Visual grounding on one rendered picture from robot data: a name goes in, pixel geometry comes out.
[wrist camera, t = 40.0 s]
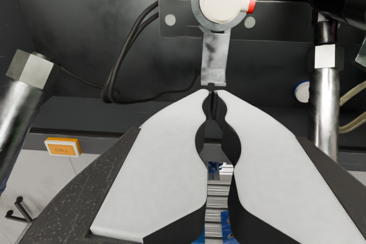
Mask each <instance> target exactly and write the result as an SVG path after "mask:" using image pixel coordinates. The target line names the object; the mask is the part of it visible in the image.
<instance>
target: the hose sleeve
mask: <svg viewBox="0 0 366 244"><path fill-rule="evenodd" d="M45 95H46V91H44V89H40V88H37V87H35V86H32V85H29V84H26V83H23V82H20V81H17V80H15V79H13V80H11V79H9V81H8V83H7V85H6V87H5V90H4V92H3V94H2V96H1V97H0V199H1V195H2V193H3V192H4V190H5V188H6V186H7V181H8V179H9V177H10V174H11V172H12V170H13V167H14V165H15V163H16V160H17V158H18V156H19V154H20V151H21V149H22V147H23V145H24V142H25V140H26V138H27V136H28V133H29V131H30V129H31V127H33V124H34V119H35V117H36V115H37V114H38V113H39V111H40V106H41V104H42V101H43V99H44V97H45Z"/></svg>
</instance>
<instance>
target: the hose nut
mask: <svg viewBox="0 0 366 244"><path fill-rule="evenodd" d="M61 68H62V67H61V66H59V65H56V64H54V63H51V62H50V58H49V57H46V56H44V55H42V54H39V53H36V52H33V53H32V54H30V53H27V52H25V51H22V50H19V49H17V51H16V53H15V55H14V57H13V60H12V62H11V64H10V67H9V69H8V71H7V73H6V76H9V77H11V78H13V79H15V80H17V81H20V82H23V83H26V84H29V85H32V86H35V87H37V88H40V89H44V90H52V88H53V86H54V83H55V81H56V79H57V77H58V74H59V72H60V70H61Z"/></svg>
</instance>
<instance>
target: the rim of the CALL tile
mask: <svg viewBox="0 0 366 244"><path fill-rule="evenodd" d="M44 142H45V145H46V147H47V149H48V152H49V154H50V155H53V156H69V157H79V156H80V153H79V150H78V147H77V144H76V142H67V141H49V140H45V141H44ZM47 144H60V145H73V147H74V150H75V153H76V156H75V155H59V154H51V152H50V150H49V147H48V145H47Z"/></svg>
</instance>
